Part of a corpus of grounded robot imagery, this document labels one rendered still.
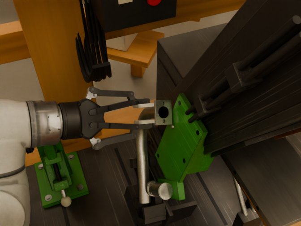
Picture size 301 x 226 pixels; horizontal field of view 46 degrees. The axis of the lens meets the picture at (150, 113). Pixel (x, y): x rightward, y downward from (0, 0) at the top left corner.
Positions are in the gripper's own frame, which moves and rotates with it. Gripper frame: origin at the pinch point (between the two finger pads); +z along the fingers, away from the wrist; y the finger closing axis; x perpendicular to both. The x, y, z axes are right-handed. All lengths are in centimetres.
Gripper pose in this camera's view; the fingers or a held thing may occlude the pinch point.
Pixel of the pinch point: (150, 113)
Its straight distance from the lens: 79.0
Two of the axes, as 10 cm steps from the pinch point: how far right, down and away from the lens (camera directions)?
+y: -0.7, -10.0, -0.4
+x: -4.3, -0.1, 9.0
